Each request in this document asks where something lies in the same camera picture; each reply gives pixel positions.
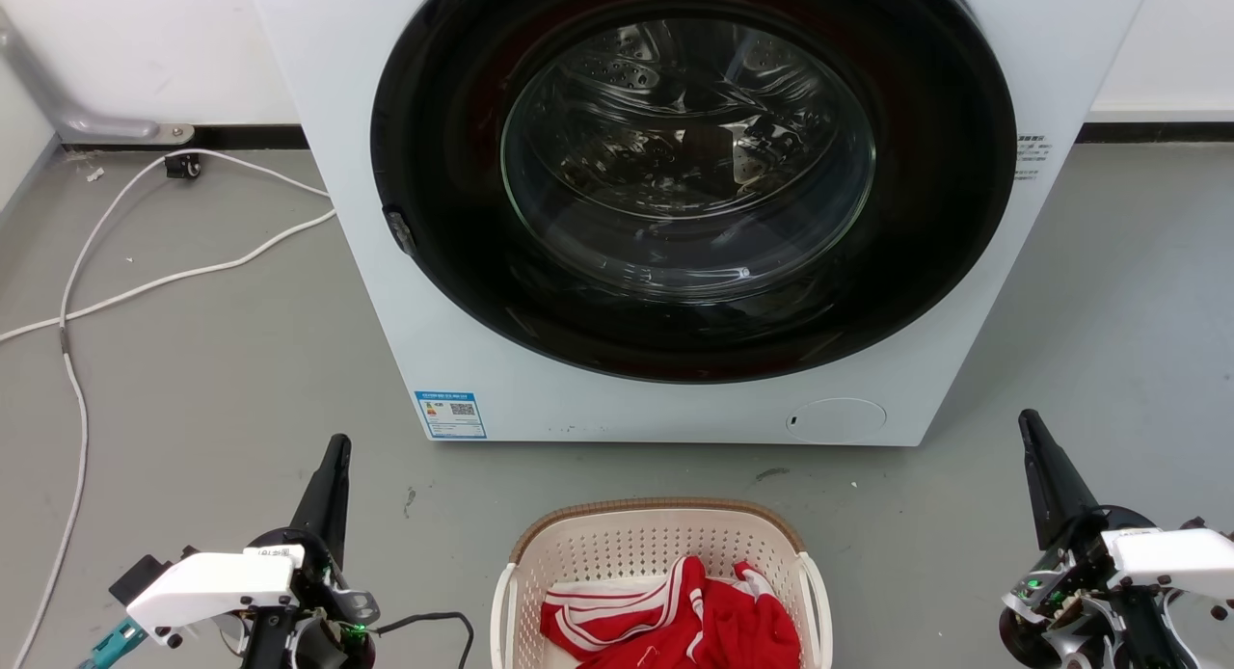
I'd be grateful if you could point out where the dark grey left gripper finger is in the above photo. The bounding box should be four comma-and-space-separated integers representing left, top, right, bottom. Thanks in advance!
288, 434, 353, 572

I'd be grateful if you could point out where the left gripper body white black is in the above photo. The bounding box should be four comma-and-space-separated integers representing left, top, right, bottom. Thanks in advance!
125, 528, 381, 669

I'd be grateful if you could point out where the round black glass washer door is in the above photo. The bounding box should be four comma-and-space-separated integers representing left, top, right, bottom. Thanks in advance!
370, 0, 1019, 385

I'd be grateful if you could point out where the white front-load washing machine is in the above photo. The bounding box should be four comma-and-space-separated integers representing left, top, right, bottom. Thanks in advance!
245, 0, 1156, 448

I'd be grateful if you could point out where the red white-striped garment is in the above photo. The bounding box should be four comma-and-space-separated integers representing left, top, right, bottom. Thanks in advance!
539, 555, 802, 669

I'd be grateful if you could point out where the long looping white cable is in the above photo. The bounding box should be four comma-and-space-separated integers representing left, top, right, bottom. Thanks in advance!
10, 148, 332, 669

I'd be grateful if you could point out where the teal cable connector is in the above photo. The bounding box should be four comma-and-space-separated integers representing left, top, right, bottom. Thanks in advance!
81, 619, 148, 669

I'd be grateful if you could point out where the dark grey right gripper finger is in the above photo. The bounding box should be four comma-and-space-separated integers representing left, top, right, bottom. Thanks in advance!
1018, 409, 1102, 551

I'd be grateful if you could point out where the blue energy label sticker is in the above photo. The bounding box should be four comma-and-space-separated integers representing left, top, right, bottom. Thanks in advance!
415, 390, 488, 441

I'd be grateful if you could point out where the grey wall pipe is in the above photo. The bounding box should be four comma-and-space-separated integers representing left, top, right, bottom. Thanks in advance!
0, 9, 196, 146

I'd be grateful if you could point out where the small black text label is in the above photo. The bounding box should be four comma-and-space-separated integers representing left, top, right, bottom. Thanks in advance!
1013, 135, 1053, 182

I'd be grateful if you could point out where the round white filter cover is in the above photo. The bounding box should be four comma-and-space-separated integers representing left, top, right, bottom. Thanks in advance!
784, 397, 888, 445

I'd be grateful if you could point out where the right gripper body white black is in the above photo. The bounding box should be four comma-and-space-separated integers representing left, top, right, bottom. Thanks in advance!
999, 504, 1234, 669

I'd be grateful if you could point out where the beige plastic laundry basket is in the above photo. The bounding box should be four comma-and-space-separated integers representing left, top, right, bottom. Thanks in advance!
490, 498, 834, 669

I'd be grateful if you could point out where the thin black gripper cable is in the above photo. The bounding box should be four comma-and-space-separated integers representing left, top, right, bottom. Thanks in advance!
370, 611, 476, 669

